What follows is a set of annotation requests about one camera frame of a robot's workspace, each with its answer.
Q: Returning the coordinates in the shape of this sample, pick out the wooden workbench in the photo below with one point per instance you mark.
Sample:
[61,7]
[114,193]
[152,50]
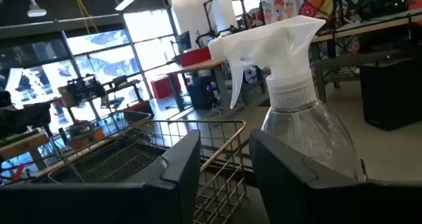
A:
[23,144]

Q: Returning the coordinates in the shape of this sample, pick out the long wood-edged table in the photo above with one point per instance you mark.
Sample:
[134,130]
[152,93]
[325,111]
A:
[372,26]

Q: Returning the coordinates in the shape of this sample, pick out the orange shop vacuum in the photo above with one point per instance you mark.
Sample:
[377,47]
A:
[84,133]

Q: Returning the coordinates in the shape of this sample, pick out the grey bench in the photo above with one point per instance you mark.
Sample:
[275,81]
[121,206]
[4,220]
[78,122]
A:
[349,61]

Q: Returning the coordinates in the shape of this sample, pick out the black background robot rig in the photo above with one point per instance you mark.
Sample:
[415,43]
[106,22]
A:
[211,33]

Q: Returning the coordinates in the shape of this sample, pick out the wooden desk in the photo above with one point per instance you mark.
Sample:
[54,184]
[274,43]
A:
[198,66]

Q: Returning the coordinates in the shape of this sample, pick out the colourful patchwork quilt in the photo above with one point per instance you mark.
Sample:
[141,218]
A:
[313,0]

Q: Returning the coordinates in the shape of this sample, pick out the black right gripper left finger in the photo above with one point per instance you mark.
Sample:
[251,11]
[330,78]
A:
[99,204]

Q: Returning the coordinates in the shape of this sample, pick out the black bulky equipment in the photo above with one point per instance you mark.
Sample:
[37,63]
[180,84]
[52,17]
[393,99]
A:
[23,117]

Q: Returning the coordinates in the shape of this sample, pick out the black office chair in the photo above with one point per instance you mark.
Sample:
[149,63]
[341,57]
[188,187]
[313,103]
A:
[115,92]

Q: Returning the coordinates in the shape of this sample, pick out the red box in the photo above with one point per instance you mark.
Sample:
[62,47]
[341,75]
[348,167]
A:
[195,56]

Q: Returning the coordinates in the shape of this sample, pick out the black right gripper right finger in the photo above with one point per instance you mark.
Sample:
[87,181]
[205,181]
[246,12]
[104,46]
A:
[329,204]

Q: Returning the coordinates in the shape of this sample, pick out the person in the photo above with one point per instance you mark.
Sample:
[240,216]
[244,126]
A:
[414,1]

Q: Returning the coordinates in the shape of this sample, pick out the red cabinet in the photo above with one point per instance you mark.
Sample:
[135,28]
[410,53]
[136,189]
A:
[163,87]

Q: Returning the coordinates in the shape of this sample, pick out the black computer tower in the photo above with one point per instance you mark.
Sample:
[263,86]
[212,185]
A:
[201,94]

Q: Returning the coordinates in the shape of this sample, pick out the black computer monitor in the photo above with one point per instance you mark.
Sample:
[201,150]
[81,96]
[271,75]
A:
[184,41]

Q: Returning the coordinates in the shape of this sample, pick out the clear plastic spray bottle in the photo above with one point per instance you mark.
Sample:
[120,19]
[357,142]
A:
[296,52]

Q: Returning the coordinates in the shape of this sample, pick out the large black box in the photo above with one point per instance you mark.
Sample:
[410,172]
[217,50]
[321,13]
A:
[392,95]

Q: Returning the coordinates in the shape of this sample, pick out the white pendant lamp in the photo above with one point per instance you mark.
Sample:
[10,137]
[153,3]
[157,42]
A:
[36,10]

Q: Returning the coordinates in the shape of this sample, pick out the black plastic crate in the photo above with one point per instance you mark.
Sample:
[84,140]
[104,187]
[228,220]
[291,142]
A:
[85,87]

